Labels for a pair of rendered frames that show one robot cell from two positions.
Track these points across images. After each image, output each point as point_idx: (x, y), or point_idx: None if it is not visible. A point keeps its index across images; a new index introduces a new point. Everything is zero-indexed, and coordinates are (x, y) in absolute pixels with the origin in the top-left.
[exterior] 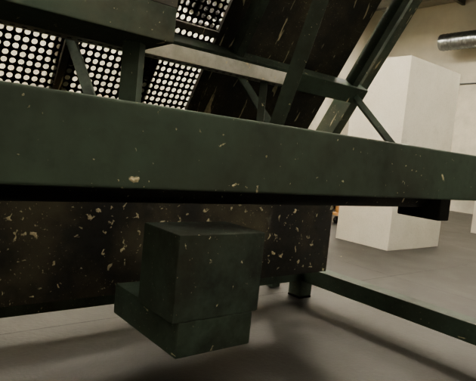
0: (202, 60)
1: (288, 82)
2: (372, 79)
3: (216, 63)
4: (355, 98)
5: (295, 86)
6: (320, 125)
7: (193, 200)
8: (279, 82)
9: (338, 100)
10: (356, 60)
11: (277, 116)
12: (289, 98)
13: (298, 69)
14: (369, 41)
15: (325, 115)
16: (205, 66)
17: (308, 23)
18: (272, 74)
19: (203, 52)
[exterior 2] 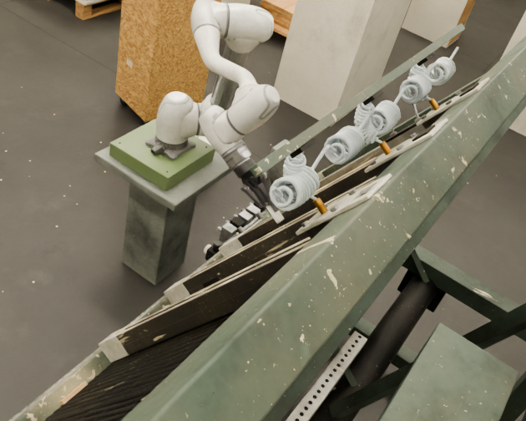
0: (316, 409)
1: (380, 395)
2: None
3: (324, 399)
4: None
5: (384, 396)
6: (329, 170)
7: None
8: (359, 352)
9: (356, 159)
10: (386, 133)
11: (361, 404)
12: (376, 399)
13: (391, 391)
14: (407, 123)
15: (336, 164)
16: (316, 410)
17: None
18: (356, 354)
19: (318, 406)
